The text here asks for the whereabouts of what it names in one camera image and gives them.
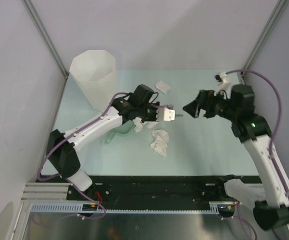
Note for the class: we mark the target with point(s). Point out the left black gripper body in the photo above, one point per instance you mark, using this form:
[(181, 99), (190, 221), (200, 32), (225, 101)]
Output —
[(148, 112)]

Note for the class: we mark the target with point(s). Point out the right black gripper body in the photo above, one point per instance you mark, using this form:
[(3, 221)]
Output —
[(227, 111)]

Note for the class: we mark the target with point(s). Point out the green plastic dustpan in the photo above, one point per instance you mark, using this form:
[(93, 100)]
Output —
[(120, 130)]

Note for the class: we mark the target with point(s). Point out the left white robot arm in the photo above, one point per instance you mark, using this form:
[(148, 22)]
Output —
[(63, 147)]

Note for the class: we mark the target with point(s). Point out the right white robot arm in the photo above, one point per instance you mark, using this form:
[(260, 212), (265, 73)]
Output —
[(269, 204)]

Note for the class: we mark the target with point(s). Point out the large bottom paper scrap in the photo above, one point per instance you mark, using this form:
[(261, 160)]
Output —
[(160, 142)]

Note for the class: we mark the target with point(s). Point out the white faceted waste bin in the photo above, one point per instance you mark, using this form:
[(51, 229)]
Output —
[(95, 73)]

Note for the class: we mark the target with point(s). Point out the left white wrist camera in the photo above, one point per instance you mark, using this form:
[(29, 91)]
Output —
[(165, 114)]

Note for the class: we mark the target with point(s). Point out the right aluminium frame post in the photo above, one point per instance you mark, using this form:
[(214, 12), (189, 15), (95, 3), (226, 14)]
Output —
[(266, 32)]

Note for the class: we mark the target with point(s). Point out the aluminium frame post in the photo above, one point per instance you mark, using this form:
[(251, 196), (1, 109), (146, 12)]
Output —
[(266, 32), (35, 18)]

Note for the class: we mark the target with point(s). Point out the right aluminium side rail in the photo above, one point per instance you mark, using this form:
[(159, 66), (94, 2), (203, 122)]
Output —
[(244, 82)]

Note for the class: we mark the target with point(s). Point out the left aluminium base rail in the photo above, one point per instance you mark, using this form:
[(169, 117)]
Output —
[(45, 192)]

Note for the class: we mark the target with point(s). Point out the left aluminium frame post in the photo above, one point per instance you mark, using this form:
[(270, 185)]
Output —
[(35, 18)]

